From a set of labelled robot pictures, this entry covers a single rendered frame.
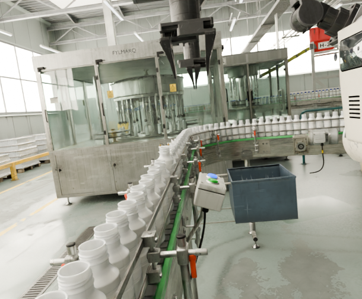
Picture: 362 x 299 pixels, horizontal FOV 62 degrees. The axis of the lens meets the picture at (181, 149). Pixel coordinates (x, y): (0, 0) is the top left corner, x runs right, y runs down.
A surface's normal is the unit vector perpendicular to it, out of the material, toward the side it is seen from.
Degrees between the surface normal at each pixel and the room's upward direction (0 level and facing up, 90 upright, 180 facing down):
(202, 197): 90
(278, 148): 90
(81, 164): 90
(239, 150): 90
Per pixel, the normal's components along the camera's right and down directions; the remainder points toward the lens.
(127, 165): -0.07, 0.15
